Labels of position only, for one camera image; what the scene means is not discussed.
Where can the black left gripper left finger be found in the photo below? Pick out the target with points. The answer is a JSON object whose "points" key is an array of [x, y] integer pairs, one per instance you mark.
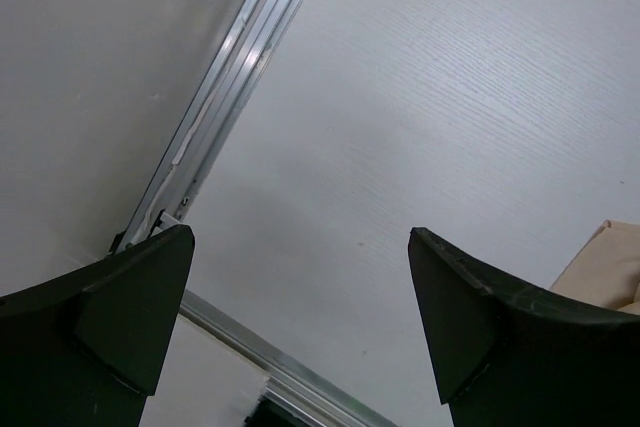
{"points": [[87, 348]]}

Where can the aluminium table rail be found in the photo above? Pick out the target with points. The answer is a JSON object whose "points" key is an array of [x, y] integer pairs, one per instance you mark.
{"points": [[217, 104]]}

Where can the beige trousers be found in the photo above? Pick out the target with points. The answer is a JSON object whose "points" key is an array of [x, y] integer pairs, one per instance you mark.
{"points": [[605, 272]]}

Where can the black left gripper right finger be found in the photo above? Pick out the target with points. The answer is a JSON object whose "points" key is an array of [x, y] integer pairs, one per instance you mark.
{"points": [[506, 352]]}

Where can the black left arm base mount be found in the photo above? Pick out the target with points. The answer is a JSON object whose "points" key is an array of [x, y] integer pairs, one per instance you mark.
{"points": [[269, 413]]}

